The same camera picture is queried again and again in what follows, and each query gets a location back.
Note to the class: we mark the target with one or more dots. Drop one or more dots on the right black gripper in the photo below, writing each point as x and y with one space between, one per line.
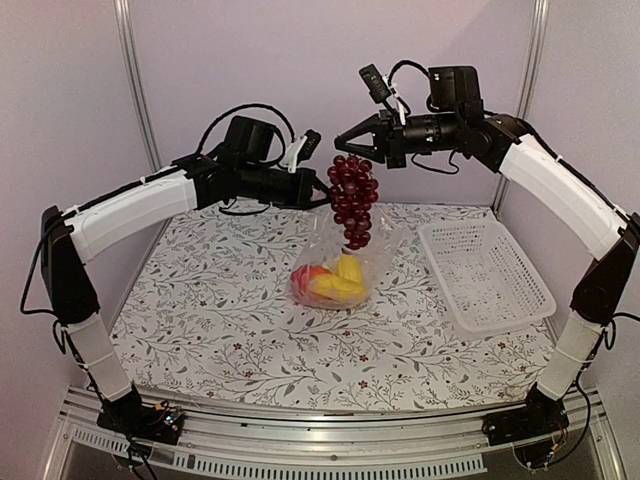
395 156

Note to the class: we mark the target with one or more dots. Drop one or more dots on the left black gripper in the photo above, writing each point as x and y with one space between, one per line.
302 191

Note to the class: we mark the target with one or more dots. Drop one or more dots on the dark red grapes toy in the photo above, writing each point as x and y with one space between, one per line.
353 192

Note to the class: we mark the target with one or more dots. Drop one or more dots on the yellow lemon toy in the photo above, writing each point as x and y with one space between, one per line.
348 268

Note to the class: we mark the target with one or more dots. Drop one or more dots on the clear zip top bag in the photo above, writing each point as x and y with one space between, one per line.
326 243

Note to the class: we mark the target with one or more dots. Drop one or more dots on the red bell pepper toy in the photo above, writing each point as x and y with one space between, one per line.
300 280

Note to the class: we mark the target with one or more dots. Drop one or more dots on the yellow banana toy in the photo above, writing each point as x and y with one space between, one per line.
337 288

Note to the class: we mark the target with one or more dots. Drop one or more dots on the orange pumpkin toy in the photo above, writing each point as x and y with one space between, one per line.
315 271

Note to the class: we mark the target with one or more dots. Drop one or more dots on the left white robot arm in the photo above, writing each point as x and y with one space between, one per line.
73 238

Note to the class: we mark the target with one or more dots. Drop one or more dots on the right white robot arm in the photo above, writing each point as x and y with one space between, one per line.
610 235

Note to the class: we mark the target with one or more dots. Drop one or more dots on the floral patterned table mat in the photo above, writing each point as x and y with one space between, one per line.
210 316

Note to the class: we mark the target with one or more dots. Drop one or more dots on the white perforated plastic basket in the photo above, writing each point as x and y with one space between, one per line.
490 287

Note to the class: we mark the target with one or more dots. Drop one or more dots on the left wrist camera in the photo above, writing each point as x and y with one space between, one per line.
300 150

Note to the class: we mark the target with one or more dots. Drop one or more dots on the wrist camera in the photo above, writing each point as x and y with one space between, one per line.
300 150
383 92

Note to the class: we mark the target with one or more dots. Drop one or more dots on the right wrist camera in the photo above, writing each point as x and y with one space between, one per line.
383 92

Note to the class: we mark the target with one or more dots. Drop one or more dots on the left aluminium corner post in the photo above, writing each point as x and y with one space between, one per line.
125 27

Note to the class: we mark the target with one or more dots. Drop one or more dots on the aluminium front rail frame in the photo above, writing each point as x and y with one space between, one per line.
229 440

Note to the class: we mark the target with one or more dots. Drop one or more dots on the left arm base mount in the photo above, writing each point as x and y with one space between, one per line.
128 415

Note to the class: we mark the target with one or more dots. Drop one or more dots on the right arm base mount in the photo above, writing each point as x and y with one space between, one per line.
539 416

